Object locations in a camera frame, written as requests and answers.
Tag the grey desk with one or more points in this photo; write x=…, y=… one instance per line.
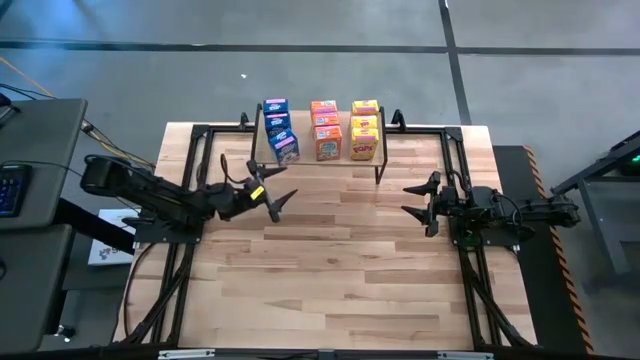
x=30, y=290
x=50, y=140

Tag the black mat with hazard stripe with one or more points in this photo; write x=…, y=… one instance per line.
x=537, y=300

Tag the black metal stand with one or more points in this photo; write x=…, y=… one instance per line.
x=598, y=240

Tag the desk caster wheel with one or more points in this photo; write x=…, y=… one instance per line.
x=65, y=331

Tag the black metal rig frame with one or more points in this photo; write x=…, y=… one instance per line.
x=430, y=130

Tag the black triangular frame bracket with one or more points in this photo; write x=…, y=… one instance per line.
x=398, y=121
x=243, y=121

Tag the white printed box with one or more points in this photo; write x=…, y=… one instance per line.
x=107, y=252

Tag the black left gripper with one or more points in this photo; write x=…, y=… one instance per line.
x=245, y=195

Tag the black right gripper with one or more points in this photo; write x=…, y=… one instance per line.
x=447, y=200

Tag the orange Mini Wheats cereal box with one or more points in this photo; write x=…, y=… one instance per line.
x=323, y=106
x=325, y=119
x=328, y=143

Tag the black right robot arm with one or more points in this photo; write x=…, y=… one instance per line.
x=530, y=215

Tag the silver metal bracket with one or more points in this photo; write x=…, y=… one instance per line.
x=186, y=354
x=465, y=355

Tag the wooden shelf with black legs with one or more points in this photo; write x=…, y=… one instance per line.
x=345, y=155

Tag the black keyboard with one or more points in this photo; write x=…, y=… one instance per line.
x=12, y=192

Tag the blue Frosted Flakes cereal box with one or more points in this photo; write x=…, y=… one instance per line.
x=277, y=122
x=275, y=105
x=285, y=147

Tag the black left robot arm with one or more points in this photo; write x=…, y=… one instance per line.
x=145, y=190

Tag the yellow tape label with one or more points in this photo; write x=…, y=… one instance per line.
x=257, y=192

